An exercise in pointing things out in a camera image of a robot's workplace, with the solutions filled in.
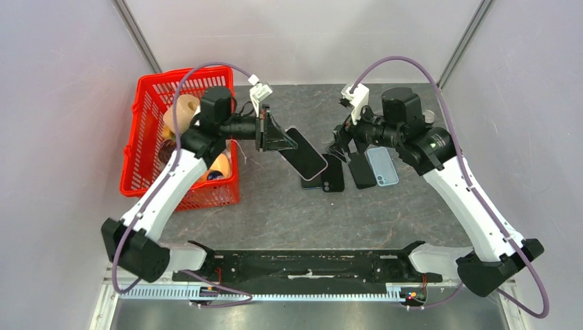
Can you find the blue smartphone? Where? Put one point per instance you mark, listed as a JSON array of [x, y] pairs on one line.
[[315, 183]]

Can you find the round bread bun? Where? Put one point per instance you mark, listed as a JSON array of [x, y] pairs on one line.
[[220, 168]]

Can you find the red plastic shopping basket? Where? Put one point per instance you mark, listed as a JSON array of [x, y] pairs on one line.
[[141, 166]]

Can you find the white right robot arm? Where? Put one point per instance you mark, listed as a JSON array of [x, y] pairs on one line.
[[497, 251]]

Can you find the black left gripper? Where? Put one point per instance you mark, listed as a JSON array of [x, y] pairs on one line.
[[269, 135]]

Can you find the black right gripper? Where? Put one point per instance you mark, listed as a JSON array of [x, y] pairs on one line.
[[346, 132]]

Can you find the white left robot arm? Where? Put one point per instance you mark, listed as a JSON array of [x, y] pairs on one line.
[[132, 242]]

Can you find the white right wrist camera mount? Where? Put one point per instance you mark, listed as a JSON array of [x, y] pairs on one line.
[[355, 100]]

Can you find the black phone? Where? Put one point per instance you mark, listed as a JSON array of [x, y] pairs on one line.
[[333, 177]]

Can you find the black and yellow drink can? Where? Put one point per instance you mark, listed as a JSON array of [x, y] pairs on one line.
[[429, 116]]

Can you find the white cable duct rail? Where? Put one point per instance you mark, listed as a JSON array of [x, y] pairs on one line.
[[205, 293]]

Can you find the beige toilet paper roll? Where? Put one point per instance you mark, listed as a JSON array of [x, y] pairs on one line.
[[187, 106]]

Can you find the aluminium frame post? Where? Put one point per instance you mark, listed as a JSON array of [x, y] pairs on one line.
[[467, 37]]

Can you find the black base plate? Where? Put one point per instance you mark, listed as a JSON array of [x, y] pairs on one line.
[[313, 271]]

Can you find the black smartphone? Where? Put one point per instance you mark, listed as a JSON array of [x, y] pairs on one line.
[[361, 171]]

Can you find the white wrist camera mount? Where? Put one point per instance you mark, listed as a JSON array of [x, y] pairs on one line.
[[259, 92], [355, 100]]

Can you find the light blue phone case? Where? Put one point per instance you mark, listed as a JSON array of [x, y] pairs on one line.
[[382, 166]]

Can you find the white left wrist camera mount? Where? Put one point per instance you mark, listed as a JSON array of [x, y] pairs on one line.
[[259, 92]]

